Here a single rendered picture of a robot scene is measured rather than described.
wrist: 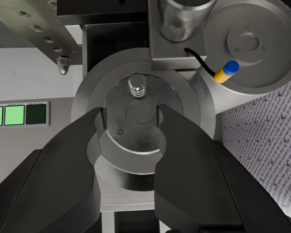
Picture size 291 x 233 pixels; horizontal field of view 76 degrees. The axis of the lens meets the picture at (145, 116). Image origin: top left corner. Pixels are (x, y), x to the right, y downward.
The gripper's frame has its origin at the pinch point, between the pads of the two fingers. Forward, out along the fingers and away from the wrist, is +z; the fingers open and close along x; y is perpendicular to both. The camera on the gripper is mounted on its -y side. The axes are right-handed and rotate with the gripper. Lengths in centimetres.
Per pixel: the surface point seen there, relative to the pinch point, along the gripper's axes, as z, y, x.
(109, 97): 4.8, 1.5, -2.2
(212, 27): 12.2, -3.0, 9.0
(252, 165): 10.4, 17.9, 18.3
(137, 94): 3.8, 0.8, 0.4
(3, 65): 228, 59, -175
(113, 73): 7.9, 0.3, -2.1
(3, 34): 221, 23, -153
